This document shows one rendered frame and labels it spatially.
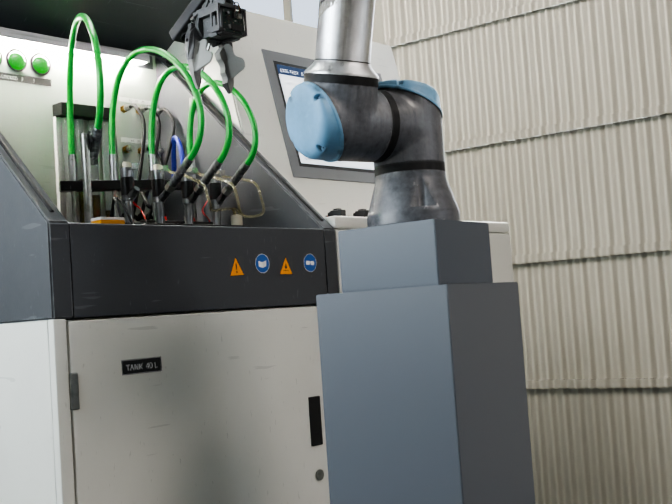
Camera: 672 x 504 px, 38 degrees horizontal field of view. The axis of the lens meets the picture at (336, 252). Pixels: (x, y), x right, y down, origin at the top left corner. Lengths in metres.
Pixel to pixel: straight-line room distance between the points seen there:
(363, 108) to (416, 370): 0.40
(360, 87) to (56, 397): 0.70
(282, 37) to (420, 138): 1.11
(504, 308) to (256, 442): 0.61
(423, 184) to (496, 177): 2.13
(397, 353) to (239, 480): 0.55
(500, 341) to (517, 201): 2.08
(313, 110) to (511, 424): 0.58
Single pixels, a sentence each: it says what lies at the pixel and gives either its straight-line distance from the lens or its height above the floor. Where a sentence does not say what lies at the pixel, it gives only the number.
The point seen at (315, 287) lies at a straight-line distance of 2.06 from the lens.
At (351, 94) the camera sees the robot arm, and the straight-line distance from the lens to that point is 1.48.
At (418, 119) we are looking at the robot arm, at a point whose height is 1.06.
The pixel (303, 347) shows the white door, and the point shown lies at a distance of 2.03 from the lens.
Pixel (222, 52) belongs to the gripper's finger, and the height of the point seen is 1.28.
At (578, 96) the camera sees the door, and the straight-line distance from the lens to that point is 3.57.
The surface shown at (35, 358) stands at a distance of 1.72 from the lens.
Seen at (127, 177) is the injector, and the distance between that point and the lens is 2.09.
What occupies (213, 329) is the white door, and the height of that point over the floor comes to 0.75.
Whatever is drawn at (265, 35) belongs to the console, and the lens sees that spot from 2.58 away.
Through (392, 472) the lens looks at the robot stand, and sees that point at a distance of 1.51.
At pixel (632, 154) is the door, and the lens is 3.48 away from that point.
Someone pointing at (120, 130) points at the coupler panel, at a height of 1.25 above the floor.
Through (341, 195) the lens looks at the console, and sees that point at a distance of 2.52.
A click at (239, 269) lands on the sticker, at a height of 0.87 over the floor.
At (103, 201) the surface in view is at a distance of 2.38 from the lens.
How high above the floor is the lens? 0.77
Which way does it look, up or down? 4 degrees up
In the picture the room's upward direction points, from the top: 4 degrees counter-clockwise
